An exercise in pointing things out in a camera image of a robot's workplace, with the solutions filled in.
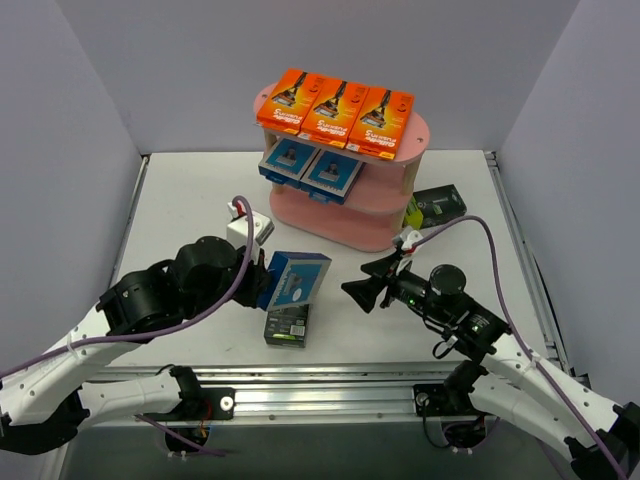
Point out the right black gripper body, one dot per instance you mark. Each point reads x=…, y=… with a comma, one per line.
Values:
x=388, y=282

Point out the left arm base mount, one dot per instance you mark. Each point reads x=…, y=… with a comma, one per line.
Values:
x=187, y=430

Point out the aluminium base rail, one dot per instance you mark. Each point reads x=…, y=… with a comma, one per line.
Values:
x=323, y=394

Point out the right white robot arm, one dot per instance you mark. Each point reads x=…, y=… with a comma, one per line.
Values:
x=502, y=376

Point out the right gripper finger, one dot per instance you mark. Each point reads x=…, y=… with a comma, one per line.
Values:
x=366, y=292
x=383, y=270

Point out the small orange razor box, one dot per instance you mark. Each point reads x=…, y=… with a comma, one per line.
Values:
x=380, y=124

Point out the black green razor box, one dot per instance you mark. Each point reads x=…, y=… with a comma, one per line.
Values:
x=434, y=207
x=287, y=327

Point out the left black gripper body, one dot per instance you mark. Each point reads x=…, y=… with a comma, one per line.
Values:
x=257, y=282

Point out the blue razor box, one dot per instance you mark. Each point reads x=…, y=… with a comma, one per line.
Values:
x=330, y=177
x=286, y=162
x=294, y=279

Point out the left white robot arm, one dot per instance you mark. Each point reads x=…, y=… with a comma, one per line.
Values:
x=47, y=401

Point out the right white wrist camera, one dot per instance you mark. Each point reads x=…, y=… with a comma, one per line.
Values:
x=405, y=241

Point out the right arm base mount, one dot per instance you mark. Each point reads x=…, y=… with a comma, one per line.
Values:
x=450, y=422

